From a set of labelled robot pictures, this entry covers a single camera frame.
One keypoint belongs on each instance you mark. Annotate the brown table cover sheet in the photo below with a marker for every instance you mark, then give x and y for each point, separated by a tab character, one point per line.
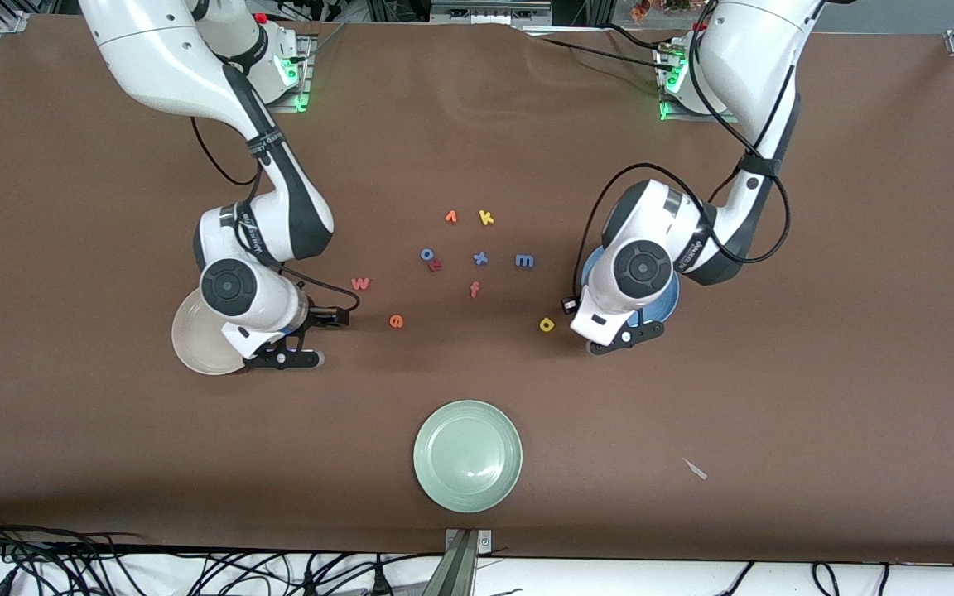
477	149

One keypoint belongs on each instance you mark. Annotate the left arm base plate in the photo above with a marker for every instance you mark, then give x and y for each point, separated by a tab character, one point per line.
676	117

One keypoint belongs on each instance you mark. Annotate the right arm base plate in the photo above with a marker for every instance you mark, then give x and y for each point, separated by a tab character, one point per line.
291	108

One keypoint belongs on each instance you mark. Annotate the aluminium frame structure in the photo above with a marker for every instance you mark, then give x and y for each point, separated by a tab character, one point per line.
485	12

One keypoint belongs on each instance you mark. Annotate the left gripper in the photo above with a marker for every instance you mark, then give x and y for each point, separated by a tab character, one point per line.
568	307

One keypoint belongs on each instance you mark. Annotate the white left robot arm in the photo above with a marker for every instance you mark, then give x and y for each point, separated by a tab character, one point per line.
742	50

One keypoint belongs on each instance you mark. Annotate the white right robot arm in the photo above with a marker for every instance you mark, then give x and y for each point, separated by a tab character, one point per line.
162	50

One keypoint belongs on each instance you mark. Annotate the metal camera post bracket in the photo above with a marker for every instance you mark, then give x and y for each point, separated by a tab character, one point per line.
460	567

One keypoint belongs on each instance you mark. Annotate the beige brown plate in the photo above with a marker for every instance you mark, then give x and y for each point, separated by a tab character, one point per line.
191	339

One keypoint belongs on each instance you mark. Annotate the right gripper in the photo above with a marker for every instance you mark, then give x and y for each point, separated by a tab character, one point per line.
321	317

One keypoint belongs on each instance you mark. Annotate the yellow letter o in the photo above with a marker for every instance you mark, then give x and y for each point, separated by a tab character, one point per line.
542	324

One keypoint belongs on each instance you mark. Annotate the green plate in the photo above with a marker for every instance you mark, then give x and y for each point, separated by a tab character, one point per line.
467	455

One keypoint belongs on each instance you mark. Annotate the blue plate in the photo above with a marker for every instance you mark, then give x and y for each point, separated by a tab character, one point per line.
666	302

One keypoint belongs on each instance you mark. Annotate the white tape scrap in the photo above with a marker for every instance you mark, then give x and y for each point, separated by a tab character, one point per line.
695	468

